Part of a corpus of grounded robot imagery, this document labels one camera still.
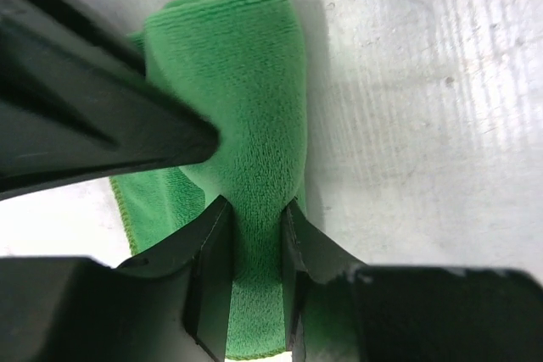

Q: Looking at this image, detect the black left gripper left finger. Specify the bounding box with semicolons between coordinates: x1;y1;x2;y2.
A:
1;198;232;361

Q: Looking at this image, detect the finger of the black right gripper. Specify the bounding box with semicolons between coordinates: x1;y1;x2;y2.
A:
1;0;219;199

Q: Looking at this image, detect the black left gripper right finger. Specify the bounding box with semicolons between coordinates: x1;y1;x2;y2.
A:
281;202;542;361

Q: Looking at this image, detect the green cloth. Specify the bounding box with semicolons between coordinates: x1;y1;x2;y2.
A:
108;0;361;359

